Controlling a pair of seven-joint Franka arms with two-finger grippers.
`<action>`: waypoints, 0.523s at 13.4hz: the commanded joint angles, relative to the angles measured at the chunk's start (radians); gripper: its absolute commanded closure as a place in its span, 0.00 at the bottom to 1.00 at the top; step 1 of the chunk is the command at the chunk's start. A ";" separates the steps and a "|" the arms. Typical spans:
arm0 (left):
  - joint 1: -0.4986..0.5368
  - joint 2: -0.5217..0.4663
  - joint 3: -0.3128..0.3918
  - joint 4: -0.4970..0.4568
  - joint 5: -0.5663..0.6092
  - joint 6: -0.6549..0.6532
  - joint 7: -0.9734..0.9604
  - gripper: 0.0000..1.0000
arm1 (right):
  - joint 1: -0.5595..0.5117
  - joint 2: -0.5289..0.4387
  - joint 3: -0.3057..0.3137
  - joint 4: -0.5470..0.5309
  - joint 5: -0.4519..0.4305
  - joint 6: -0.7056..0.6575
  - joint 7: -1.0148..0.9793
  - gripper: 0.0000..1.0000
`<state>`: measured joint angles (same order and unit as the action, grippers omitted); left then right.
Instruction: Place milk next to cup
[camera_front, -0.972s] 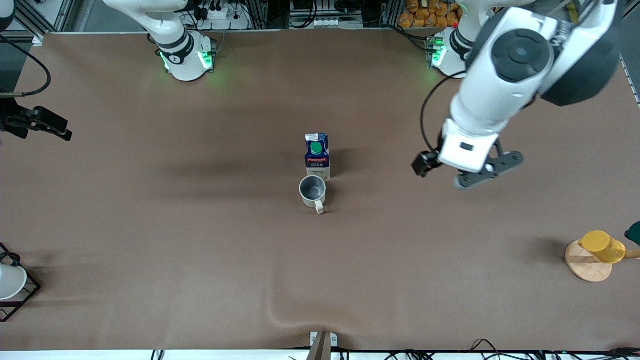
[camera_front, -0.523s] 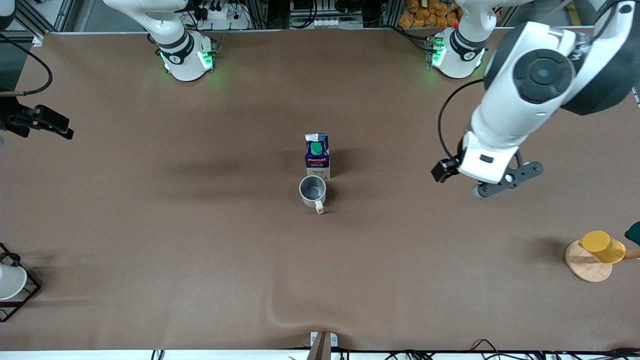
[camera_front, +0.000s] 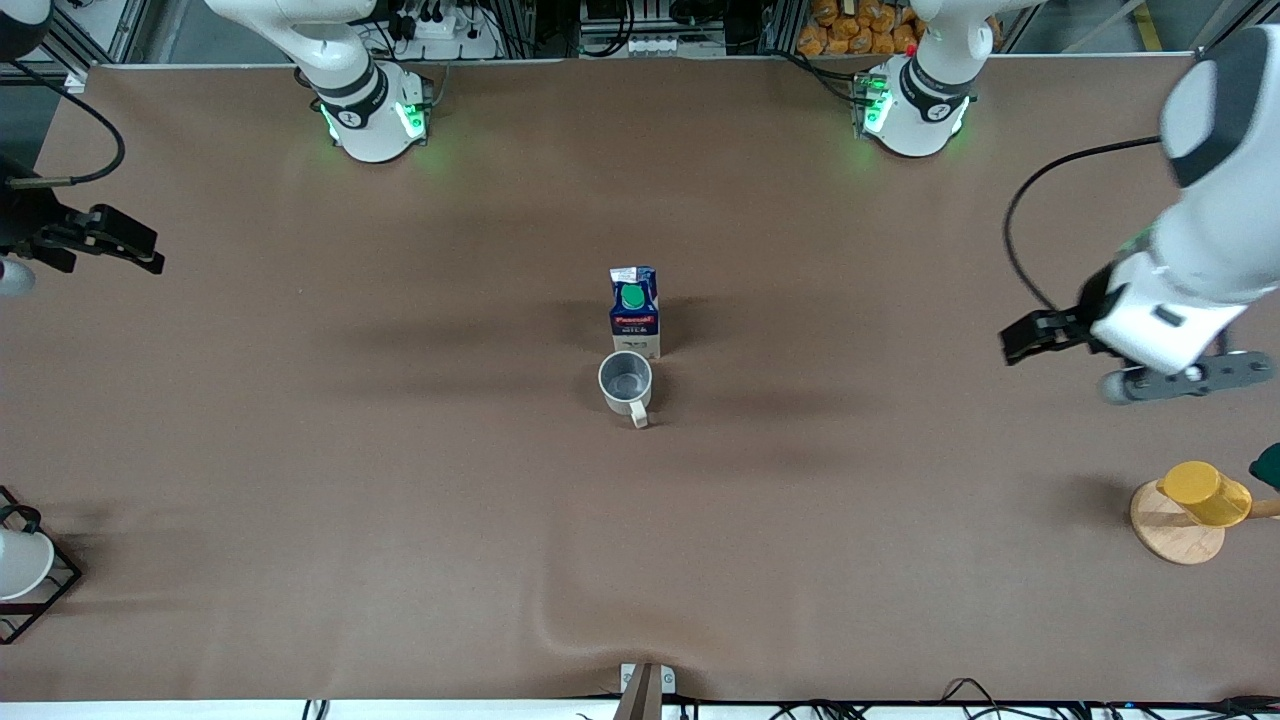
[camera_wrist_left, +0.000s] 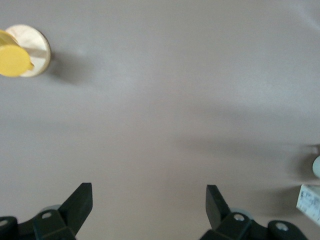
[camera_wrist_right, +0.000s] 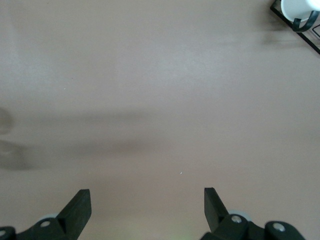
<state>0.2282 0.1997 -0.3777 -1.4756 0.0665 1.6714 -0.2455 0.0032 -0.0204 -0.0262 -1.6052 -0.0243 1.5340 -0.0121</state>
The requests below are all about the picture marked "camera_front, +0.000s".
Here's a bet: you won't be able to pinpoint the blue milk carton green cap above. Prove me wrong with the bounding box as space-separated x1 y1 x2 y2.
608 265 662 360

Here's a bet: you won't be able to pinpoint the white mug blue inside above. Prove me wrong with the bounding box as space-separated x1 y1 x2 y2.
598 351 654 429

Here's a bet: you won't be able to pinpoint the yellow plastic cup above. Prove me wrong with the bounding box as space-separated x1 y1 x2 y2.
1157 461 1253 528

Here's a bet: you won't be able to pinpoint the round wooden mug stand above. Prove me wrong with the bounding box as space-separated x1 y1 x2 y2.
1130 480 1280 566

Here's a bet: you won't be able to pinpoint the white bowl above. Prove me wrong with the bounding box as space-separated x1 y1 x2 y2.
0 527 56 602

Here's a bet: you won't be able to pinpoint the orange snack packs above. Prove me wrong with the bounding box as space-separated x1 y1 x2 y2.
797 0 1003 58

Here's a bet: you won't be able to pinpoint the brown table cover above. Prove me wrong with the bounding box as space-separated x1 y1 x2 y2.
0 55 1280 703

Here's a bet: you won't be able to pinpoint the white power strip black plugs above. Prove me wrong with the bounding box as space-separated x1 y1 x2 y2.
385 0 504 62

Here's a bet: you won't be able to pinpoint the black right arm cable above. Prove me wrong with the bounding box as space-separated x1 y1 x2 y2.
4 60 127 191

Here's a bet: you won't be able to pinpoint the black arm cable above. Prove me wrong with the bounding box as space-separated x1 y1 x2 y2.
4 60 127 191
1003 136 1167 313

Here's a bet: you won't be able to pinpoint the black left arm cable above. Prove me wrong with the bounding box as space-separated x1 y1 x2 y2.
1003 136 1167 313

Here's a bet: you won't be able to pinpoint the aluminium frame post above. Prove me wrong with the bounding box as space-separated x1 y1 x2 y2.
38 0 151 93
1193 0 1280 79

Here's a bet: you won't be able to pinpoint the black wire rack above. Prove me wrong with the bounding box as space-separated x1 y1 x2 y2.
0 486 83 645

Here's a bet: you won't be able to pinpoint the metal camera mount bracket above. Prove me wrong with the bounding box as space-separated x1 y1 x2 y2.
612 662 677 720

